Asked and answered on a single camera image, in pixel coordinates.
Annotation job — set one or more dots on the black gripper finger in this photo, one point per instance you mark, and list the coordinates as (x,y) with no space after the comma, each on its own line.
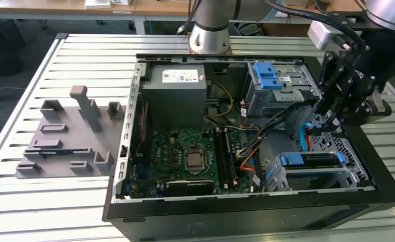
(331,100)
(366,111)

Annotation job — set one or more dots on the hard disk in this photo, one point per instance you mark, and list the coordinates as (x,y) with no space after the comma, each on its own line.
(291,160)

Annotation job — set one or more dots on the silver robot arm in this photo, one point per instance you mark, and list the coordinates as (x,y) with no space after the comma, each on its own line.
(211,37)

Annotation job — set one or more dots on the metal disk bay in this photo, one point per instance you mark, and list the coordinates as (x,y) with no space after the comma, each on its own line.
(280,176)

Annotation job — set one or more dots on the metal drive cage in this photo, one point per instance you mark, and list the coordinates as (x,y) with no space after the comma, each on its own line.
(284,100)

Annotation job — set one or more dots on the blue drive latch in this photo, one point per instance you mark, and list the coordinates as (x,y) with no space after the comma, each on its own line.
(268,75)

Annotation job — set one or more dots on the small wooden desk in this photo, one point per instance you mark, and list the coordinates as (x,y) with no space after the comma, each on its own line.
(295,20)

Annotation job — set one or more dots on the black RAM stick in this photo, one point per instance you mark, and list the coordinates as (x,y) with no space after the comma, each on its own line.
(231,161)

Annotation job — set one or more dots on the CPU socket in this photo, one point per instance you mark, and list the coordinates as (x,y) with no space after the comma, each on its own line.
(195,148)

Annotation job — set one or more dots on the silver CPU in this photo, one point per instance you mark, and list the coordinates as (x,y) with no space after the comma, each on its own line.
(195,160)

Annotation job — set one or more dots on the grey power supply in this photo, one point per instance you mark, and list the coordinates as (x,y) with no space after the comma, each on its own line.
(171,106)

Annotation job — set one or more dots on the green motherboard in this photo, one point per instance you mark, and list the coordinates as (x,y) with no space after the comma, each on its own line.
(167,151)

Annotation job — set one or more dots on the black graphics card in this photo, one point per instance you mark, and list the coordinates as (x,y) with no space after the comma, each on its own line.
(188,187)

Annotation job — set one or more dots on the black PC case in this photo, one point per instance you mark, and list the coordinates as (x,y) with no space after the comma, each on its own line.
(218,216)

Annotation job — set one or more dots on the flat white box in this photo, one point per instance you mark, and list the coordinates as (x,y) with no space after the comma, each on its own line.
(122,2)

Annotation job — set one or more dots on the grey parts rack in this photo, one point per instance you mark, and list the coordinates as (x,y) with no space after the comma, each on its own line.
(76,141)

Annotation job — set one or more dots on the dark blue RAM stick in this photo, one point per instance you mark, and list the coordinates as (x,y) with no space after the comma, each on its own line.
(55,153)

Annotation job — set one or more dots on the long wooden desk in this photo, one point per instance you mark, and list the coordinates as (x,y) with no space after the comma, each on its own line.
(49,11)

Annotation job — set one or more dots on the black waste bin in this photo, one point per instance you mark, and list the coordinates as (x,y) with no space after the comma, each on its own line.
(3,50)

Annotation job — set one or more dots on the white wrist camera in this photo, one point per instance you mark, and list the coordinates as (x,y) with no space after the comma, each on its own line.
(322,35)

